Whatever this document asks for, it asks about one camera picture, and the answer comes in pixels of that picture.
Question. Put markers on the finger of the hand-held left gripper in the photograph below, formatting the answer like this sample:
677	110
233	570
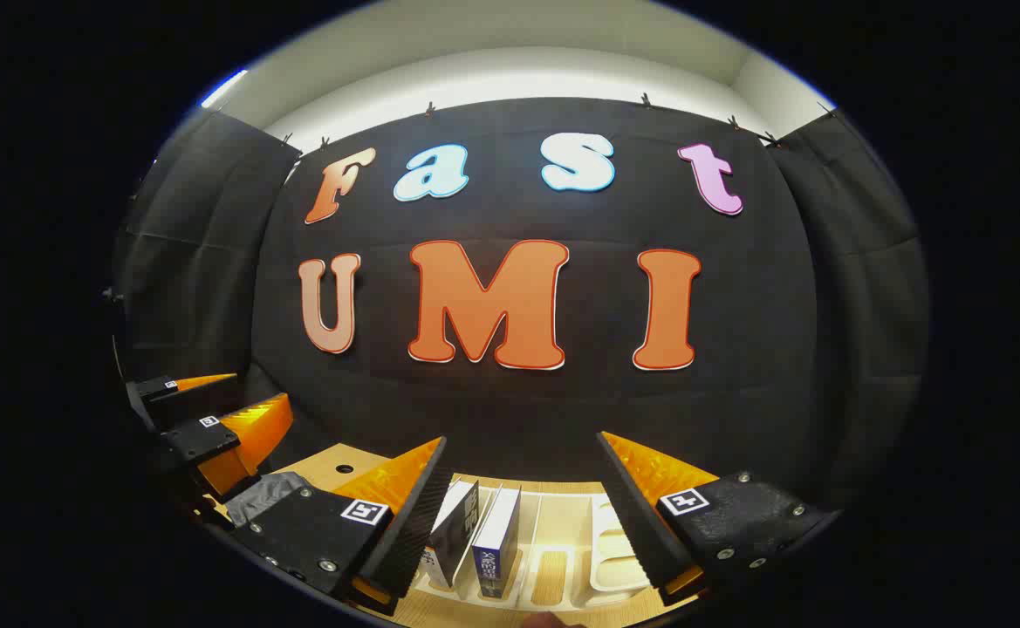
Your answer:
150	391
200	439

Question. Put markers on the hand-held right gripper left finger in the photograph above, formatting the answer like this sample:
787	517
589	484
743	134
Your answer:
418	523

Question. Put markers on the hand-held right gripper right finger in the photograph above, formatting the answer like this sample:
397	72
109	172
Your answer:
636	523

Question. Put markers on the white bookshelf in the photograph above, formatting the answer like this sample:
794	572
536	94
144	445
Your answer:
610	545

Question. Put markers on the portrait cover book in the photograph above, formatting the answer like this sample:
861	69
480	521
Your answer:
457	536

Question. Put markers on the blue cover book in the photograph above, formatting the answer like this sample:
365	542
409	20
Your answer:
496	541

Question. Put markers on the grey schoolbag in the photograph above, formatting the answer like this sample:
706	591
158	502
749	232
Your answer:
265	493

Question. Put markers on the black backdrop cloth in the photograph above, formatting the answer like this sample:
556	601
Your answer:
562	419

